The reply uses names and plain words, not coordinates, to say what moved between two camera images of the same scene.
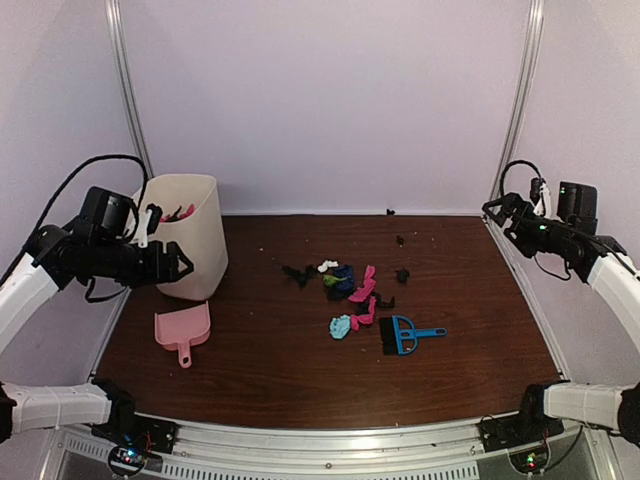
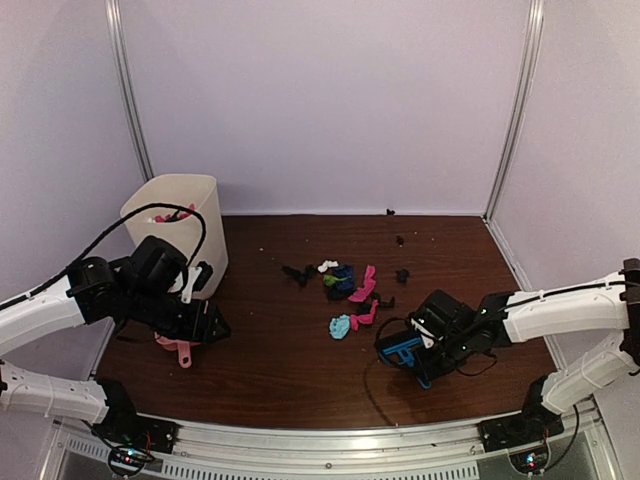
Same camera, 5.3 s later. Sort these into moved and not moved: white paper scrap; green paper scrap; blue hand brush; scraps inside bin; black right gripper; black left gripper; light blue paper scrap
Moved: black right gripper; blue hand brush; black left gripper
Not moved: light blue paper scrap; scraps inside bin; white paper scrap; green paper scrap
